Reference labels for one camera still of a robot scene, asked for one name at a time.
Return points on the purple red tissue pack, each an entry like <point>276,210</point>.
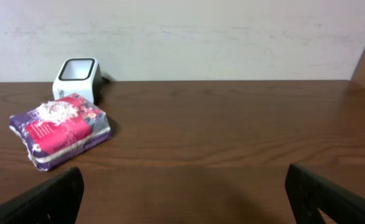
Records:
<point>59,130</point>

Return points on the white barcode scanner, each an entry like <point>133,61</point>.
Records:
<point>79,75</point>

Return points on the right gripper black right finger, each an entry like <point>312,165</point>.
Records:
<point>310,195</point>

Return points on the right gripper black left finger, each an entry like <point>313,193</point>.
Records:
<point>56,200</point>

